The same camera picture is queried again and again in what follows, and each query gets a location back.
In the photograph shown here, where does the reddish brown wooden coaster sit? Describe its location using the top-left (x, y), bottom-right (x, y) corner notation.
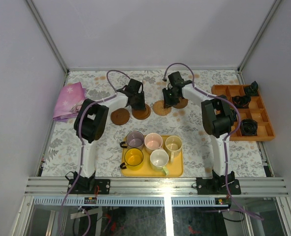
top-left (173, 97), bottom-right (188, 109)

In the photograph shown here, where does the woven rattan coaster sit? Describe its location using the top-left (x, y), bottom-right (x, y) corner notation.
top-left (153, 100), bottom-right (171, 116)

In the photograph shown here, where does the dark brown wooden coaster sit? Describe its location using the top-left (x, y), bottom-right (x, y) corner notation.
top-left (110, 108), bottom-right (130, 125)

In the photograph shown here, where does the pale green mug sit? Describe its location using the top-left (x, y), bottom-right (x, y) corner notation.
top-left (165, 136), bottom-right (183, 163)

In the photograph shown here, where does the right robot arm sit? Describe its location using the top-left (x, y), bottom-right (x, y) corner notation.
top-left (162, 72), bottom-right (234, 177)

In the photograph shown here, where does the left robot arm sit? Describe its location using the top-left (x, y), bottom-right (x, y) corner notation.
top-left (74, 79), bottom-right (146, 194)

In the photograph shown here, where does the pink cup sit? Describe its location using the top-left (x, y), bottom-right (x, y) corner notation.
top-left (144, 133), bottom-right (163, 154)

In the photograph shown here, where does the purple folded cloth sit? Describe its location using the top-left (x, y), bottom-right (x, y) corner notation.
top-left (53, 82), bottom-right (86, 121)

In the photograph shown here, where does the black coiled item middle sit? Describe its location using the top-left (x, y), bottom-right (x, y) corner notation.
top-left (232, 95), bottom-right (251, 109)

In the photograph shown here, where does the black coiled item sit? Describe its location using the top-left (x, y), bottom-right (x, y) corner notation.
top-left (232, 95), bottom-right (251, 109)
top-left (244, 81), bottom-right (259, 96)
top-left (240, 119), bottom-right (258, 136)

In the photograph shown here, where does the black coiled item top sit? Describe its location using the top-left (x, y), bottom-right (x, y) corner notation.
top-left (244, 81), bottom-right (259, 96)

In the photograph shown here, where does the black coiled item bottom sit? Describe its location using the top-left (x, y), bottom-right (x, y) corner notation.
top-left (240, 119), bottom-right (258, 136)

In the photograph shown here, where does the orange compartment organizer tray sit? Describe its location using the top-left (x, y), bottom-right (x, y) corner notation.
top-left (211, 85), bottom-right (275, 142)

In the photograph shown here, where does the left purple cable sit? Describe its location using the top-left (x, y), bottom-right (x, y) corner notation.
top-left (66, 70), bottom-right (136, 195)

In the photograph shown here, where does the purple mug black handle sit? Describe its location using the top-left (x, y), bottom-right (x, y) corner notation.
top-left (120, 131), bottom-right (144, 150)

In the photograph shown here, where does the yellow mug black handle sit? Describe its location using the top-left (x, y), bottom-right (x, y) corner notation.
top-left (120, 148), bottom-right (144, 171)

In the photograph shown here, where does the white mug green handle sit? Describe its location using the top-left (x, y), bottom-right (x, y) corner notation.
top-left (150, 148), bottom-right (169, 176)

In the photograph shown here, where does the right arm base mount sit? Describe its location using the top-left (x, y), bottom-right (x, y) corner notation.
top-left (196, 177), bottom-right (241, 195)

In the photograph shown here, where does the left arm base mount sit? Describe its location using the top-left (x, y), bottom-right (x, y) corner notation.
top-left (70, 178), bottom-right (111, 195)

